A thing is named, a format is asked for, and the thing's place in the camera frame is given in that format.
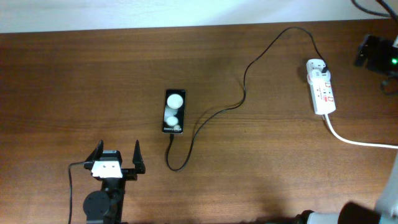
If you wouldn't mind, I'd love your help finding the white power strip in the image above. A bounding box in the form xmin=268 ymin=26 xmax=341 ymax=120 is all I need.
xmin=309 ymin=79 xmax=336 ymax=115

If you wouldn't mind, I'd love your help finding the white charger plug adapter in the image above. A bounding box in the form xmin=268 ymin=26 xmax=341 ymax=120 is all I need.
xmin=306 ymin=59 xmax=331 ymax=85

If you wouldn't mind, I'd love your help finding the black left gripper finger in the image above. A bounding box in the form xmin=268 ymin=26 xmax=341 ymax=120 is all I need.
xmin=132 ymin=140 xmax=146 ymax=174
xmin=83 ymin=140 xmax=104 ymax=170

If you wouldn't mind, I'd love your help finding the black charger cable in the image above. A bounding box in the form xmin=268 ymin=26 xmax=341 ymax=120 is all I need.
xmin=165 ymin=26 xmax=328 ymax=172

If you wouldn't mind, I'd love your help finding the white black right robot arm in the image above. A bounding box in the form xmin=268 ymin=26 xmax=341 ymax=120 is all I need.
xmin=292 ymin=35 xmax=397 ymax=224

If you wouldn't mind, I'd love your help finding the white power strip cord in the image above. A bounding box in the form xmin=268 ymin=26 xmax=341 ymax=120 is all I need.
xmin=322 ymin=113 xmax=398 ymax=150

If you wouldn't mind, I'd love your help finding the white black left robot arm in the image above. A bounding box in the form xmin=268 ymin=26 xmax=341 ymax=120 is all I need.
xmin=83 ymin=141 xmax=146 ymax=224

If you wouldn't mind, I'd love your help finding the black smartphone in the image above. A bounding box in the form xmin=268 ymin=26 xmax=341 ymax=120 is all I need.
xmin=162 ymin=89 xmax=186 ymax=134

